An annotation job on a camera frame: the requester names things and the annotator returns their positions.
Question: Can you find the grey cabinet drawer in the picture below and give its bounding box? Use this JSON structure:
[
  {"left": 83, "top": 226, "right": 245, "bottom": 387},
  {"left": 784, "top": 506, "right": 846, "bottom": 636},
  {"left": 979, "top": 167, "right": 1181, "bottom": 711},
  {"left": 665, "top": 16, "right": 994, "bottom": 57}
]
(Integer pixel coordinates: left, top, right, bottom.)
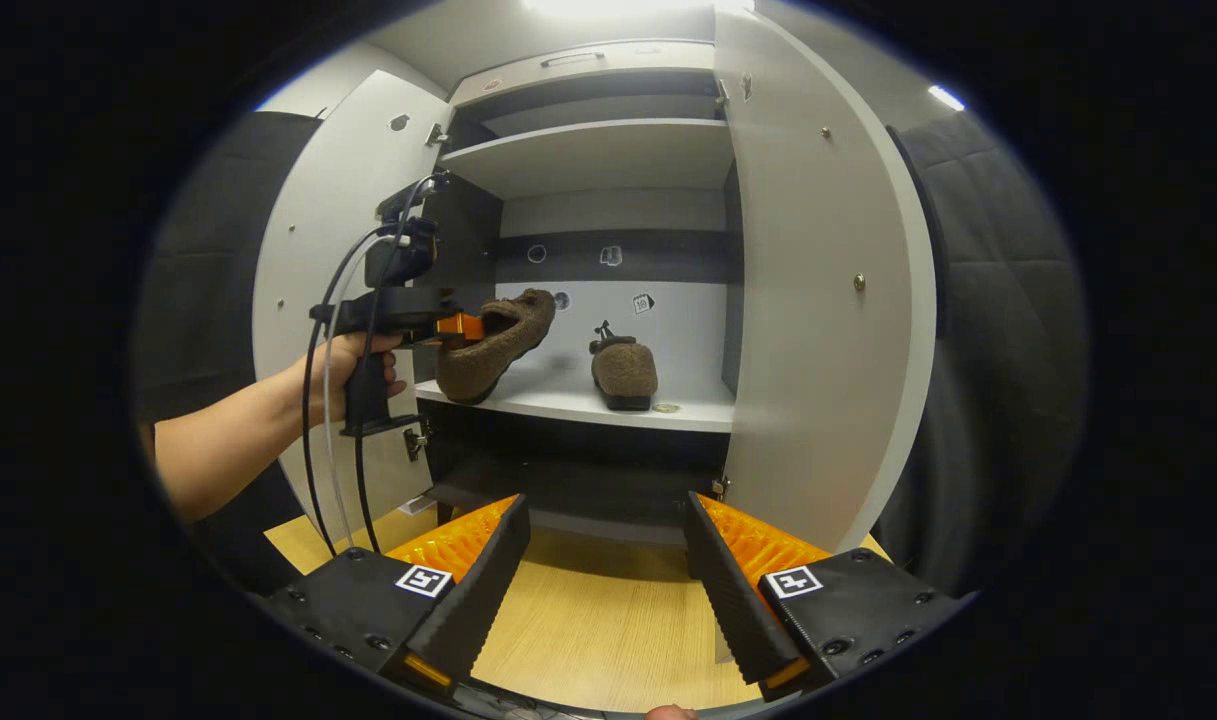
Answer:
[{"left": 447, "top": 39, "right": 718, "bottom": 110}]

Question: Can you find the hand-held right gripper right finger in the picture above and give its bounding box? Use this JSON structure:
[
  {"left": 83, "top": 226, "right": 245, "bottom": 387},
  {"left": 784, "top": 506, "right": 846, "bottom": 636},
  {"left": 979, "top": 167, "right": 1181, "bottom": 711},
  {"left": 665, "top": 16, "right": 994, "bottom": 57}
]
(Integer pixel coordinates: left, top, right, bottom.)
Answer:
[{"left": 682, "top": 491, "right": 975, "bottom": 703}]

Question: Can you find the grey shoe cabinet door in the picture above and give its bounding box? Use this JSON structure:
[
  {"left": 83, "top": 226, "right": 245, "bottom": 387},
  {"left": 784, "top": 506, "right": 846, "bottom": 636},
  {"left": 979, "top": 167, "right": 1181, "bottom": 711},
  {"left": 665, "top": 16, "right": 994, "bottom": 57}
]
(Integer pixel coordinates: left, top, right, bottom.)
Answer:
[
  {"left": 252, "top": 67, "right": 455, "bottom": 547},
  {"left": 712, "top": 4, "right": 938, "bottom": 664}
]

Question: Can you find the black cable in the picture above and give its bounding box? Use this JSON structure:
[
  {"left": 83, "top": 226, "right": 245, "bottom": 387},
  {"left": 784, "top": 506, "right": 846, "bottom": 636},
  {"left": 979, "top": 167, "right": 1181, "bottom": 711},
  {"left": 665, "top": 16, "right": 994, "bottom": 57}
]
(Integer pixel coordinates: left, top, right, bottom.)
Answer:
[
  {"left": 353, "top": 225, "right": 414, "bottom": 554},
  {"left": 300, "top": 172, "right": 451, "bottom": 558}
]

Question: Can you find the grey shoe cabinet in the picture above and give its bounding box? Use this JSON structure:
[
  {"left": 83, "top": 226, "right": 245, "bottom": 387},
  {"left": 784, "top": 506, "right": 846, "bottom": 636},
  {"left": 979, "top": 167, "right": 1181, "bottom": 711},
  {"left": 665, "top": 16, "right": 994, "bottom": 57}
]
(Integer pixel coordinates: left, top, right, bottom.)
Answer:
[{"left": 412, "top": 37, "right": 745, "bottom": 547}]

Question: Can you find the large ceiling light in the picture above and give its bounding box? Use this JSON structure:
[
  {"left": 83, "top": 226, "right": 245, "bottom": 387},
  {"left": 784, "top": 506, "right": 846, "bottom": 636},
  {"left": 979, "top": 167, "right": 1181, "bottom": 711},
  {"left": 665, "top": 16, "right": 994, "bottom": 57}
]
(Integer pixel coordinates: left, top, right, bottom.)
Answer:
[{"left": 521, "top": 0, "right": 761, "bottom": 20}]

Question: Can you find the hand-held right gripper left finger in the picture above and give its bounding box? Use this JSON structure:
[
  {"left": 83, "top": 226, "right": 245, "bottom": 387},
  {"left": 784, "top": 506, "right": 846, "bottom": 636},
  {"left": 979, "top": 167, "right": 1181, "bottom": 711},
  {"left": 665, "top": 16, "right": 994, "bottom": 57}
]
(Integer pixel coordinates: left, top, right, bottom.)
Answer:
[{"left": 265, "top": 492, "right": 533, "bottom": 693}]

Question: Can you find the brown fuzzy shoe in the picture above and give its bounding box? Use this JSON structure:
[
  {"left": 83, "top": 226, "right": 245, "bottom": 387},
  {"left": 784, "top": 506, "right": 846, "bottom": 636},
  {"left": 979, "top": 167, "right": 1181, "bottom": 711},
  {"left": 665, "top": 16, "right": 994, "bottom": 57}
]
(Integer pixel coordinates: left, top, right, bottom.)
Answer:
[
  {"left": 435, "top": 287, "right": 558, "bottom": 406},
  {"left": 588, "top": 319, "right": 660, "bottom": 412}
]

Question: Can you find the grey cabinet shelf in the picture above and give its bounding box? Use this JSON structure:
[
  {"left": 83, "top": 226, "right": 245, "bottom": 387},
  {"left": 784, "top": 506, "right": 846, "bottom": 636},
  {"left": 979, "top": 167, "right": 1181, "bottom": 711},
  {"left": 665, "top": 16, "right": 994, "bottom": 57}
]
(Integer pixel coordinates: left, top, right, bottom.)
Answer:
[
  {"left": 414, "top": 359, "right": 737, "bottom": 434},
  {"left": 437, "top": 117, "right": 735, "bottom": 200}
]

